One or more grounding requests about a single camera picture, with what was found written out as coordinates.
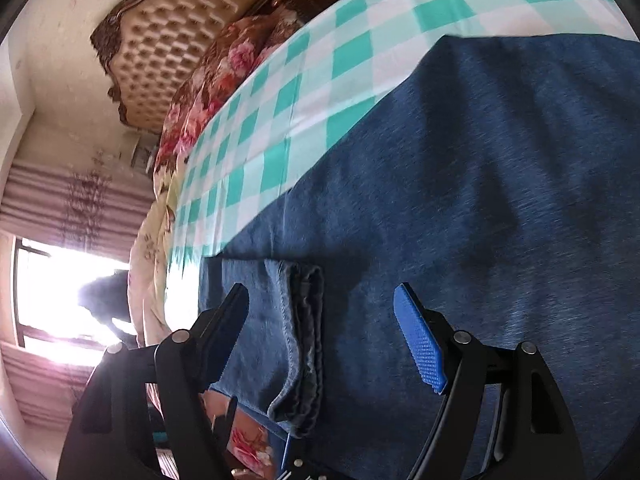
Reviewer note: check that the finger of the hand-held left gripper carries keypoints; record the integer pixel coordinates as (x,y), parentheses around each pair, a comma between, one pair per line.
(300,467)
(226,422)

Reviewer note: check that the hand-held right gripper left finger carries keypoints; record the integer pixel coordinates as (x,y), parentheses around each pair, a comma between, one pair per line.
(227,335)

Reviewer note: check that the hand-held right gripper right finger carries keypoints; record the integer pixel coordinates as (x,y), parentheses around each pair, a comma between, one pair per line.
(420,345)

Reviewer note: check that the blue denim pants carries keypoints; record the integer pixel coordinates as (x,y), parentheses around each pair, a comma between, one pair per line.
(450,185)

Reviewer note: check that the dark object at window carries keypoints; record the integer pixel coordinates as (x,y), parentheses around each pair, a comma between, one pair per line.
(105,305)

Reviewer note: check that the bright window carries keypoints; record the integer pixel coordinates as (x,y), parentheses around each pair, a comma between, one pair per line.
(50,300)

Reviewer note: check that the pink curtain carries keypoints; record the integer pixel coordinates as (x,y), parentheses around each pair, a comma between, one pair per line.
(50,200)

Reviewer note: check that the red floral pillow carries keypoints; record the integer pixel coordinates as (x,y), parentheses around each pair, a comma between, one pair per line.
(200,90)

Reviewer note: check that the green white checkered cloth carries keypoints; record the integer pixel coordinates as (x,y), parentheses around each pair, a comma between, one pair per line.
(310,75)

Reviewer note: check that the tufted tan bed headboard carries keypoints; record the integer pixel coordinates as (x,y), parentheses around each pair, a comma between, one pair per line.
(180,25)

